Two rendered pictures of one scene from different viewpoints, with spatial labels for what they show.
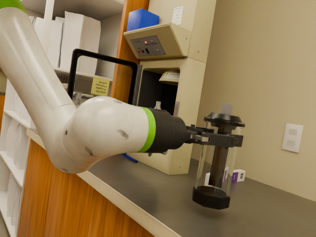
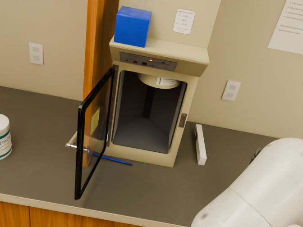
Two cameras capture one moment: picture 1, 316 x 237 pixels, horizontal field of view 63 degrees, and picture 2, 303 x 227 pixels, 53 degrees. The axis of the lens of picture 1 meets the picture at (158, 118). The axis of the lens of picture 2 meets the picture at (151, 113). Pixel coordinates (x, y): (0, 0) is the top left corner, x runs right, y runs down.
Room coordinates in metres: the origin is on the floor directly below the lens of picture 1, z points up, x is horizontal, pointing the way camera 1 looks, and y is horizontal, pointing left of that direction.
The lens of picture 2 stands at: (0.51, 0.81, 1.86)
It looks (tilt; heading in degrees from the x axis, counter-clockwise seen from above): 33 degrees down; 308
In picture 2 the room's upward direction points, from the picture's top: 12 degrees clockwise
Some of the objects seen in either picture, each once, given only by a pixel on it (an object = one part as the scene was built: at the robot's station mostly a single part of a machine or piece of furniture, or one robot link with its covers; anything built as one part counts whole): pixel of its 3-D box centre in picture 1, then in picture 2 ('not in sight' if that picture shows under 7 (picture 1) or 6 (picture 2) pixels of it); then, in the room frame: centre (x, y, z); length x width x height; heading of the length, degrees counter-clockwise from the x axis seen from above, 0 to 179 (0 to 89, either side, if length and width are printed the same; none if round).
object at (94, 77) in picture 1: (101, 100); (94, 132); (1.16, 0.26, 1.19); 0.30 x 0.01 x 0.40; 123
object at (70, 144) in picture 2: not in sight; (78, 140); (1.15, 0.34, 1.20); 0.10 x 0.05 x 0.03; 123
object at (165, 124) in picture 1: (153, 129); not in sight; (0.54, 0.01, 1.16); 0.09 x 0.06 x 0.12; 40
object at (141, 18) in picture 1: (142, 24); (133, 26); (1.18, 0.13, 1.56); 0.10 x 0.10 x 0.09; 40
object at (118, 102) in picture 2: (174, 110); (149, 99); (1.22, -0.07, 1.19); 0.26 x 0.24 x 0.35; 40
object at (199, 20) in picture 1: (178, 82); (154, 72); (1.22, -0.07, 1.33); 0.32 x 0.25 x 0.77; 40
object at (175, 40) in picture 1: (153, 43); (158, 59); (1.10, 0.07, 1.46); 0.32 x 0.12 x 0.10; 40
